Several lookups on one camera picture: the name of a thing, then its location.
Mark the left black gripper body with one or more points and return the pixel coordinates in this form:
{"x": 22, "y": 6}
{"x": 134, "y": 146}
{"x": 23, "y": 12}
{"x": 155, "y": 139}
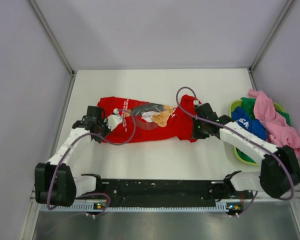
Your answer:
{"x": 103, "y": 129}

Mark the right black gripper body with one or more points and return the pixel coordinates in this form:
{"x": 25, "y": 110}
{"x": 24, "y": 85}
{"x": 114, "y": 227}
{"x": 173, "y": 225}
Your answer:
{"x": 199, "y": 130}

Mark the red t shirt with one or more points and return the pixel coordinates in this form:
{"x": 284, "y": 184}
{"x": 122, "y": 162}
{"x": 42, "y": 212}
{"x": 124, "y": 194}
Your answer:
{"x": 147, "y": 121}

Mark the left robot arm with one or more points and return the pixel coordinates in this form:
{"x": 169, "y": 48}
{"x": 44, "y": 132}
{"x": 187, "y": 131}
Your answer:
{"x": 59, "y": 181}

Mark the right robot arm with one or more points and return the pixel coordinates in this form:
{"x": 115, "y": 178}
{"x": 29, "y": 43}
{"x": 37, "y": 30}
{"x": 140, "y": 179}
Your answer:
{"x": 279, "y": 169}

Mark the lime green plastic basket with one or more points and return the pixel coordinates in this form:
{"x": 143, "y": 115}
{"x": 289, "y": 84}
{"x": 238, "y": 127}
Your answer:
{"x": 242, "y": 157}

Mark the green t shirt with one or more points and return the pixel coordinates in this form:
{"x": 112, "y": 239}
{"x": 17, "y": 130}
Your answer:
{"x": 248, "y": 106}

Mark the blue t shirt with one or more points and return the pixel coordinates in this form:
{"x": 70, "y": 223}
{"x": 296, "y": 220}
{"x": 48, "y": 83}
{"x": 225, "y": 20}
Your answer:
{"x": 251, "y": 125}

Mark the pink t shirt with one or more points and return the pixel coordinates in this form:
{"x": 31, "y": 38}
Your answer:
{"x": 279, "y": 132}

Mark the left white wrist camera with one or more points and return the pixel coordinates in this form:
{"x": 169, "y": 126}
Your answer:
{"x": 114, "y": 120}

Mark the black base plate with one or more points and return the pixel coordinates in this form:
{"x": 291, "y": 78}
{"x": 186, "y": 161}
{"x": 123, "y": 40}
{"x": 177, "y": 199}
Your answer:
{"x": 149, "y": 193}

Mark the grey slotted cable duct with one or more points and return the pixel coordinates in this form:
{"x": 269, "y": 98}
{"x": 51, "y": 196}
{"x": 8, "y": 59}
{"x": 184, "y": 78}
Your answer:
{"x": 96, "y": 207}

